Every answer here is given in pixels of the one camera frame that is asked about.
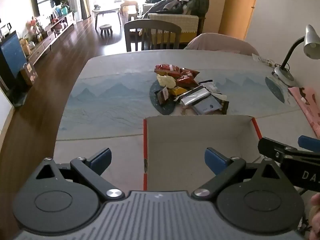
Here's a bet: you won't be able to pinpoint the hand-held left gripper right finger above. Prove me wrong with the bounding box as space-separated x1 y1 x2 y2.
191 147 284 202

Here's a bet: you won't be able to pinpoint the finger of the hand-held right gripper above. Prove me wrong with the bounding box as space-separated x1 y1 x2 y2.
298 135 320 153
257 137 300 165

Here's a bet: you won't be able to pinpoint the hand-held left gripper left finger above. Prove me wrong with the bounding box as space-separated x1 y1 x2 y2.
32 147 125 202

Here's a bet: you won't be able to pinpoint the white cardboard box red edges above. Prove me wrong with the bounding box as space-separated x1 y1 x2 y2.
143 115 263 192

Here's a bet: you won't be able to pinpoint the white dark blue snack packet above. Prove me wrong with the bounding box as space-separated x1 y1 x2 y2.
198 80 218 93

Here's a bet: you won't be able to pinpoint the orange yellow snack packet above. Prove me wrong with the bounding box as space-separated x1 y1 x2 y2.
170 86 188 97

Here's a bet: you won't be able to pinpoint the cream snack packet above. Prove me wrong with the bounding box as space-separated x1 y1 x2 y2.
156 74 177 89

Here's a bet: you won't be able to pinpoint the long red snack packet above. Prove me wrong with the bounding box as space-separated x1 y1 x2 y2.
154 64 181 77

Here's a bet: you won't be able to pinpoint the person's right hand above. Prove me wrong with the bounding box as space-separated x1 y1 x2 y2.
309 192 320 240

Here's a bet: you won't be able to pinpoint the pink patterned cloth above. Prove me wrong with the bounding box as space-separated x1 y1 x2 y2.
287 87 320 139

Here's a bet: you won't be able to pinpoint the mountain print table mat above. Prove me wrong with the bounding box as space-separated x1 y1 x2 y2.
57 49 304 140

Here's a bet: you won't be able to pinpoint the small printed packet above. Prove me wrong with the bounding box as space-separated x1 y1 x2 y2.
252 54 275 67

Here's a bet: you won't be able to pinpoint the silver desk lamp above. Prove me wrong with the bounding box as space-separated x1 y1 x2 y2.
272 24 320 88

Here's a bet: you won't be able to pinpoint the white cabinet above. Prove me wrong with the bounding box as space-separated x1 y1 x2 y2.
0 86 14 130

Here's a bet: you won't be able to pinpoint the brown paper bag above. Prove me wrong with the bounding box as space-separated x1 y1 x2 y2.
19 62 38 87

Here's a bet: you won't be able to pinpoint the chair with pink cover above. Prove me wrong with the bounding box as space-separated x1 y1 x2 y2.
184 32 260 56

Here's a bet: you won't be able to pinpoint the long wooden television cabinet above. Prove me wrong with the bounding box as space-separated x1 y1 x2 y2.
27 11 77 65

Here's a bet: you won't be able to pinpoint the small round stool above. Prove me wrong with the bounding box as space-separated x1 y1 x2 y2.
99 24 113 37

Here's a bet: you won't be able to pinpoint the black cabinet with blue front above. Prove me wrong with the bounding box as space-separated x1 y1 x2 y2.
0 30 28 90

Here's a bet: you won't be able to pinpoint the dark wooden chair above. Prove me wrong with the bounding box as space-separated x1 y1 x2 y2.
124 19 182 52

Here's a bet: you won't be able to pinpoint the sofa with cream cover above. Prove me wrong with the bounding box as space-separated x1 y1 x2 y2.
141 12 200 49

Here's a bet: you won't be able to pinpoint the white coffee table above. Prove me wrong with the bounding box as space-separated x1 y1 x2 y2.
92 1 125 29

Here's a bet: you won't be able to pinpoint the small wooden armchair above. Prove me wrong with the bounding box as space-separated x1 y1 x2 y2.
120 0 138 13

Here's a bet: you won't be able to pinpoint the dark green backpack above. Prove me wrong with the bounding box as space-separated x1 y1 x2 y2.
184 0 210 17

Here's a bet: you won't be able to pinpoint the dark curtain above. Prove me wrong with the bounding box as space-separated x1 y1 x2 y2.
76 0 89 20

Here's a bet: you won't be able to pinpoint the pile of dark clothes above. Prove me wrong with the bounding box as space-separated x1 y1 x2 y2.
147 0 190 14

